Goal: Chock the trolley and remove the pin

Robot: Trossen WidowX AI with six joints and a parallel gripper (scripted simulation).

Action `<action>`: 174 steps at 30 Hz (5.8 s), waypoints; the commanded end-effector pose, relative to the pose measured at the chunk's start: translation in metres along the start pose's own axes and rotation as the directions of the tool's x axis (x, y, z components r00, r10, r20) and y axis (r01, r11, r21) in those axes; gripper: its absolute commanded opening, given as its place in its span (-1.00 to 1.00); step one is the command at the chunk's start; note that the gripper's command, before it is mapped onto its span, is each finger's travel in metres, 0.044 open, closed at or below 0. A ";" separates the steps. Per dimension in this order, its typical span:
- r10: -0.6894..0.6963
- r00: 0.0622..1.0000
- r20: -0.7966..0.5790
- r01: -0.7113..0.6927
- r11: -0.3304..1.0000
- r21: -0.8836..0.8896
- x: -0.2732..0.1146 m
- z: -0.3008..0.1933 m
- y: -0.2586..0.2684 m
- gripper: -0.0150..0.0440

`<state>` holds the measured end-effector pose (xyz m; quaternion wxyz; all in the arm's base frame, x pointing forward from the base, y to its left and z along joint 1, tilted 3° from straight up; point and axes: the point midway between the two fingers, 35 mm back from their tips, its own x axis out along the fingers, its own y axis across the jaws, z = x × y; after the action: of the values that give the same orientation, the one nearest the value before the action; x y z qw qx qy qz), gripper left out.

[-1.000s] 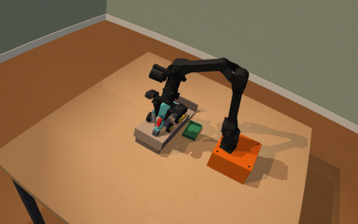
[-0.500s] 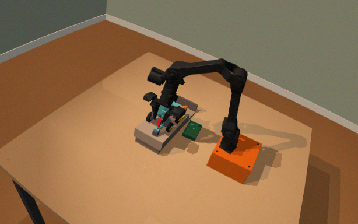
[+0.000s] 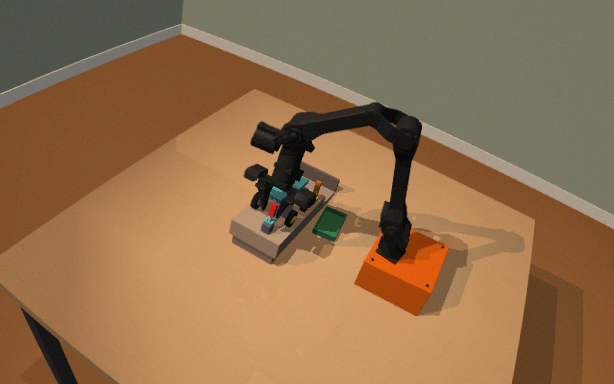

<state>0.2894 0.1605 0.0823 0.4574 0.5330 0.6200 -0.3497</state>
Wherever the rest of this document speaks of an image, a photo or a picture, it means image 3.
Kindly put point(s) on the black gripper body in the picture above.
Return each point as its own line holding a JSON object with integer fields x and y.
{"x": 283, "y": 177}

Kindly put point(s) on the teal trolley with black wheels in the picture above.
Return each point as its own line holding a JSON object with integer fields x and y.
{"x": 277, "y": 195}

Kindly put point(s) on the tan sloped ramp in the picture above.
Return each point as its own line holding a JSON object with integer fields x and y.
{"x": 267, "y": 242}

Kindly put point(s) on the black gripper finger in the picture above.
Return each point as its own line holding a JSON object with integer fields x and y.
{"x": 283, "y": 205}
{"x": 264, "y": 195}

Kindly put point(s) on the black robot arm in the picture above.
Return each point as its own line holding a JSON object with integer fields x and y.
{"x": 296, "y": 137}

